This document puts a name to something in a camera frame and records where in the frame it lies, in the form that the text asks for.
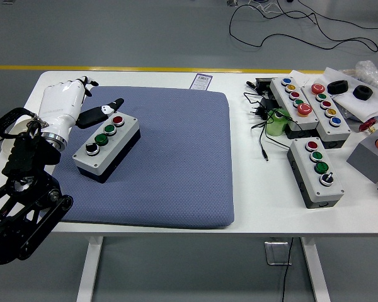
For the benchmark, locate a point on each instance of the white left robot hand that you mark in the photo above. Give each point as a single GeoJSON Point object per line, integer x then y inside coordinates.
{"type": "Point", "coordinates": [58, 104]}

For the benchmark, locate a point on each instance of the grey four-button control box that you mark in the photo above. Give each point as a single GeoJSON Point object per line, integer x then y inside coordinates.
{"type": "Point", "coordinates": [302, 163]}
{"type": "Point", "coordinates": [126, 126]}

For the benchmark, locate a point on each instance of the five-button box blue-end button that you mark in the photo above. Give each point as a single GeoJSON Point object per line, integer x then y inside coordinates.
{"type": "Point", "coordinates": [282, 94]}

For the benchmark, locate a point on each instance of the five-button box large red mushroom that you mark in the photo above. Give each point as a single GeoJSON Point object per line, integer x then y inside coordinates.
{"type": "Point", "coordinates": [337, 132]}

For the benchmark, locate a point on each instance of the cream shallow dish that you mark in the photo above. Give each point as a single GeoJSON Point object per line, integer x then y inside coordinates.
{"type": "Point", "coordinates": [20, 127]}

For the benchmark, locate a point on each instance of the blue-grey padded mat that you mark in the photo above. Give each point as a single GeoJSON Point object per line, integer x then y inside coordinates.
{"type": "Point", "coordinates": [176, 157]}

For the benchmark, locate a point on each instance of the purple and white label card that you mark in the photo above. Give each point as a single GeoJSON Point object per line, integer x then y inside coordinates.
{"type": "Point", "coordinates": [201, 81]}

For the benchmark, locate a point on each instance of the white table leg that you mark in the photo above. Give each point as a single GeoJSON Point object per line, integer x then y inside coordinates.
{"type": "Point", "coordinates": [88, 270]}
{"type": "Point", "coordinates": [315, 270]}

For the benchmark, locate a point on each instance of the small black device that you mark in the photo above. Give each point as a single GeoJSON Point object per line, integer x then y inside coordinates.
{"type": "Point", "coordinates": [263, 84]}

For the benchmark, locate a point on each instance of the light green cylinder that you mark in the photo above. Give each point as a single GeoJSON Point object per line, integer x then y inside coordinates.
{"type": "Point", "coordinates": [274, 127]}

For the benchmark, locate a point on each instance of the white paper sheet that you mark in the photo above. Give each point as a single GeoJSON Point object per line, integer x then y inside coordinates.
{"type": "Point", "coordinates": [305, 78]}

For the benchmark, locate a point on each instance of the metal floor socket plate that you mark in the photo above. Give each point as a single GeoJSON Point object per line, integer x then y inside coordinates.
{"type": "Point", "coordinates": [275, 253]}

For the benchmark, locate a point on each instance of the white foam sheet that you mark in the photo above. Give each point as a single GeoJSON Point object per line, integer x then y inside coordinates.
{"type": "Point", "coordinates": [359, 107]}

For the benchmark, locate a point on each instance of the red knob part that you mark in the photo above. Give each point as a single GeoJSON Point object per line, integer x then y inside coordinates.
{"type": "Point", "coordinates": [365, 125]}

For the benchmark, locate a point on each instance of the bubble wrap bag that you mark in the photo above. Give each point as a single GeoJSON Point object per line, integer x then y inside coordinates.
{"type": "Point", "coordinates": [368, 70]}

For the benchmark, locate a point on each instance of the grey block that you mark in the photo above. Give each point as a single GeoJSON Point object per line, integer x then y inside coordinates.
{"type": "Point", "coordinates": [365, 160]}

